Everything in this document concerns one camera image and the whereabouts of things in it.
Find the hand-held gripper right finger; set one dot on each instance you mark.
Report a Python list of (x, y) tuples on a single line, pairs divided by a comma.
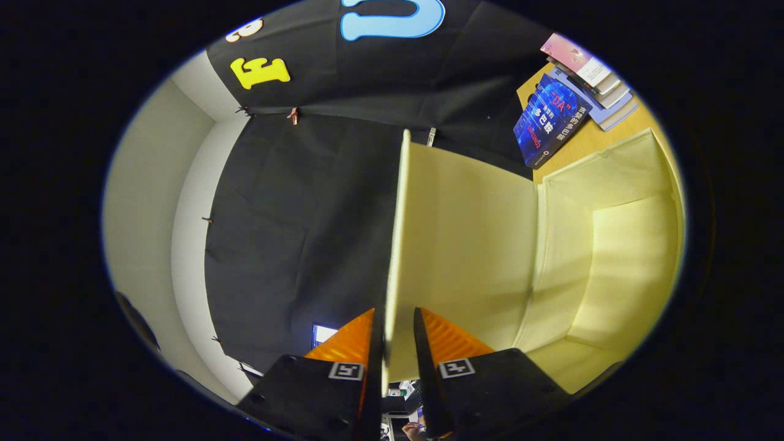
[(429, 373)]

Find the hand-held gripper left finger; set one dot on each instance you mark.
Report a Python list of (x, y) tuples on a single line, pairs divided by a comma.
[(375, 367)]

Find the pale green fabric storage box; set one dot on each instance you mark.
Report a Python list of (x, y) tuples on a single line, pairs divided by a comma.
[(478, 245)]

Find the computer monitor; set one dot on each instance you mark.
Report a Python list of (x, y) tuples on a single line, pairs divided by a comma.
[(321, 335)]

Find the white clip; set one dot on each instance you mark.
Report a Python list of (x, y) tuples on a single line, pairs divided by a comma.
[(431, 137)]

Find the pink clip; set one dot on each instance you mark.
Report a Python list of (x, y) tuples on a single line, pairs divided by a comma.
[(294, 115)]

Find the dark blue book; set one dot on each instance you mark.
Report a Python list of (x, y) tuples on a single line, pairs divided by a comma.
[(548, 122)]

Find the pale blue book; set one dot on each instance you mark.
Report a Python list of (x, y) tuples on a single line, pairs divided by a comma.
[(618, 113)]

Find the grey book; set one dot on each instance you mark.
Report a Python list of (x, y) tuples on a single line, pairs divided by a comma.
[(612, 92)]

